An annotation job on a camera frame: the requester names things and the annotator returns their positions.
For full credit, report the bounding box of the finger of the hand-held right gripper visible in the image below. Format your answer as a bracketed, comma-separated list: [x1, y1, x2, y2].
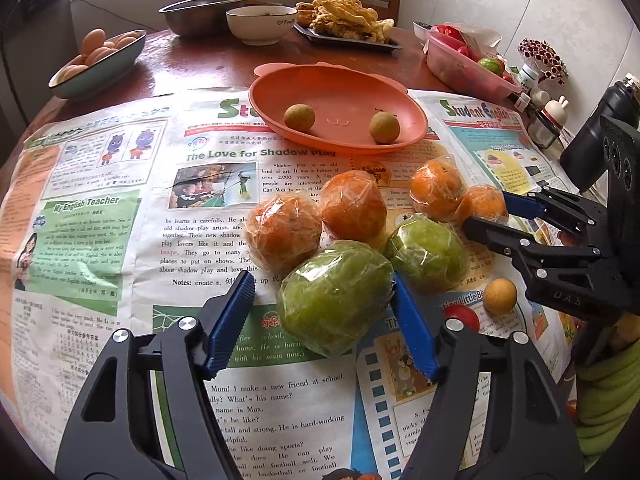
[501, 186, 608, 233]
[461, 215, 603, 273]

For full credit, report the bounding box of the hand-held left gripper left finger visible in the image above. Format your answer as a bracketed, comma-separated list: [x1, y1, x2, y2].
[55, 270, 257, 480]

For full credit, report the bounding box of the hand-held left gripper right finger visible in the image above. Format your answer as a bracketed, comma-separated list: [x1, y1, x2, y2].
[392, 272, 586, 480]

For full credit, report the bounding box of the small orange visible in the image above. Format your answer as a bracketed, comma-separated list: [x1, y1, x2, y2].
[409, 157, 468, 221]
[455, 185, 510, 233]

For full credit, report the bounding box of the small green fruit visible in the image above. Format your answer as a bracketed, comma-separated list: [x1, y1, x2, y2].
[385, 217, 468, 295]

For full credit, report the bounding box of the large green fruit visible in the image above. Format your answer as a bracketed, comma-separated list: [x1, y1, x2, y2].
[279, 240, 396, 358]

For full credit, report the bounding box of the large orange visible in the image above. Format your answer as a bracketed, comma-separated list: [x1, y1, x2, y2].
[246, 192, 323, 276]
[320, 170, 387, 256]

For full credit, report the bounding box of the orange-pink eared bowl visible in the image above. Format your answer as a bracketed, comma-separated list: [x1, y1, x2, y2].
[248, 61, 429, 155]

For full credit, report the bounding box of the small red fruit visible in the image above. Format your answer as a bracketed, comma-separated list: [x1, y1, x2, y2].
[444, 304, 480, 333]

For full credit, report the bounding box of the brown longan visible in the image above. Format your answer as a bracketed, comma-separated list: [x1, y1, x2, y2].
[283, 104, 316, 133]
[482, 278, 517, 316]
[369, 111, 401, 144]

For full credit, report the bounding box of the glass jar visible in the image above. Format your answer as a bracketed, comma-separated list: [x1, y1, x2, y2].
[529, 109, 558, 150]

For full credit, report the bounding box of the black thermos bottle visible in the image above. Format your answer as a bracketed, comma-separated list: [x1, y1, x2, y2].
[559, 76, 640, 193]

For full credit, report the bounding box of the white rabbit shaker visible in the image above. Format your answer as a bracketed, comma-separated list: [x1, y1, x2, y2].
[542, 96, 571, 128]

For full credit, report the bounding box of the white pill bottle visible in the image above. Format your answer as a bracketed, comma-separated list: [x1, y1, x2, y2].
[517, 62, 541, 91]

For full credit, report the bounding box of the pink plastic container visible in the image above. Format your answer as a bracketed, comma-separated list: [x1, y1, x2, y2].
[424, 31, 523, 102]

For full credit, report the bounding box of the red white flower decoration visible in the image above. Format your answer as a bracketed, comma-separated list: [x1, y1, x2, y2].
[517, 38, 569, 86]

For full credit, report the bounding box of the green banana bunch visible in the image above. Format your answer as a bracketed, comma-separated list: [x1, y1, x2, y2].
[572, 317, 640, 466]

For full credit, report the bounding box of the white plastic bag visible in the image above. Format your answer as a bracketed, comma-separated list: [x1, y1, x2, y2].
[462, 25, 502, 53]

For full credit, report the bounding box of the red plastic bag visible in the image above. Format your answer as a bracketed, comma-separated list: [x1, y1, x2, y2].
[431, 22, 483, 58]

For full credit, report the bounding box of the wooden chair with cutout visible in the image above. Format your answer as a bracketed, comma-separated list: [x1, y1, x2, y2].
[323, 0, 401, 26]

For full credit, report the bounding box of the pile of fried food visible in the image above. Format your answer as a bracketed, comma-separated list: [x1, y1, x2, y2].
[295, 0, 396, 43]

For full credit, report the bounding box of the teal bowl of eggs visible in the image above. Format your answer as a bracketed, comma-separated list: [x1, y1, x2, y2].
[48, 30, 147, 101]

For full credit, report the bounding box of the white ceramic bowl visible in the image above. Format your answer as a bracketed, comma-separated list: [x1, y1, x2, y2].
[226, 5, 299, 47]

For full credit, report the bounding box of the stainless steel basin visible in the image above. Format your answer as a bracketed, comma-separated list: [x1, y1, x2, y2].
[159, 0, 254, 37]

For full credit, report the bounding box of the pile of brown eggs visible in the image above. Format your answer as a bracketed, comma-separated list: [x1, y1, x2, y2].
[55, 28, 143, 83]

